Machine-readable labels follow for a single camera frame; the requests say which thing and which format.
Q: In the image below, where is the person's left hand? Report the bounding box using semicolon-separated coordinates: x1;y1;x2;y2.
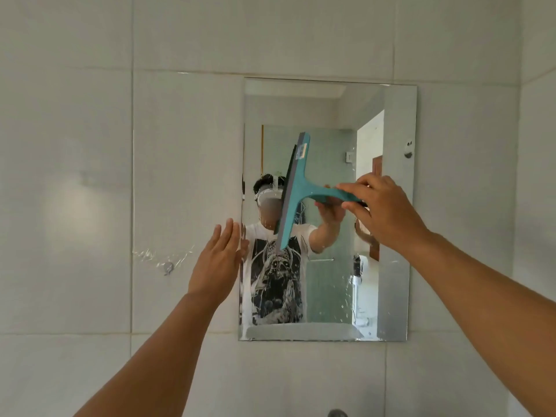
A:
186;218;251;307

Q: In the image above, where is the person's left forearm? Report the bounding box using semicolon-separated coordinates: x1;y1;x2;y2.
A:
74;290;231;417

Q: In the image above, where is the rectangular wall mirror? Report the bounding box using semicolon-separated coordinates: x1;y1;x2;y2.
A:
237;76;419;343

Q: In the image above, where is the person's right hand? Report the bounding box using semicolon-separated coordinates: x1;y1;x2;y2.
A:
335;172;431;257

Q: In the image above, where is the clear adhesive wall hook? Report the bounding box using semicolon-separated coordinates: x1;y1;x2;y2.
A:
132;245;196;276

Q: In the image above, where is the person's right forearm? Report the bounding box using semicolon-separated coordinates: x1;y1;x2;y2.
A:
404;229;556;417

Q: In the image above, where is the teal window squeegee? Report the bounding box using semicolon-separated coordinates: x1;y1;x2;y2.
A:
273;131;368;253

